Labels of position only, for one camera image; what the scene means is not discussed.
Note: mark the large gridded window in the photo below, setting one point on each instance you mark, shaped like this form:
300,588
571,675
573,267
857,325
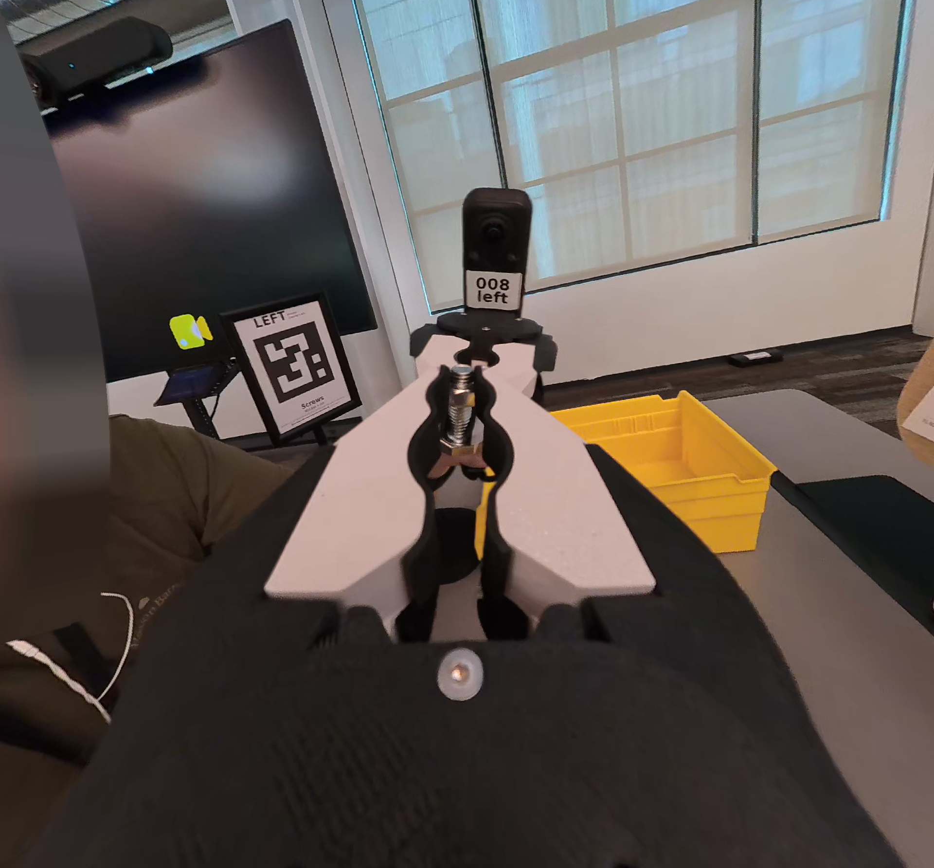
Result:
657,80

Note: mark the yellow camera-shaped sticker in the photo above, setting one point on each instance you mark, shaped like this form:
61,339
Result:
188,331

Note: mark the dark table mat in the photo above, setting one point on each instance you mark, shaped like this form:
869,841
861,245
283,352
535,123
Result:
875,518

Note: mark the black video bar camera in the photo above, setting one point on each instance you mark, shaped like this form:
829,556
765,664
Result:
95,54

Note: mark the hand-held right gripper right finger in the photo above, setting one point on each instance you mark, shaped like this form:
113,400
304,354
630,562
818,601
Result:
569,518

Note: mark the large black display screen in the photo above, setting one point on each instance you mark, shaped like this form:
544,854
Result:
204,211

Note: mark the framed marker sign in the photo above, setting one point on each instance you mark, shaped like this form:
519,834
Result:
292,364

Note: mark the flat black floor device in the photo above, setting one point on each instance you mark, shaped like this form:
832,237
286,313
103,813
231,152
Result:
755,358

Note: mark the yellow plastic bin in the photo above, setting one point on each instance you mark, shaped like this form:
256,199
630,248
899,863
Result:
678,459

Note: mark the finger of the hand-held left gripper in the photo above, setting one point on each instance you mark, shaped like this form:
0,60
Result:
522,372
438,353

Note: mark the steel hex bolt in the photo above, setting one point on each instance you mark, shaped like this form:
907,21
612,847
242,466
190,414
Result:
460,426

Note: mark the small tablet on stand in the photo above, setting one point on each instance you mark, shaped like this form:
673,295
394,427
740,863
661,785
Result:
191,383

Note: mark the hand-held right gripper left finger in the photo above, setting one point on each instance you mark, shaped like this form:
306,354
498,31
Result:
350,518

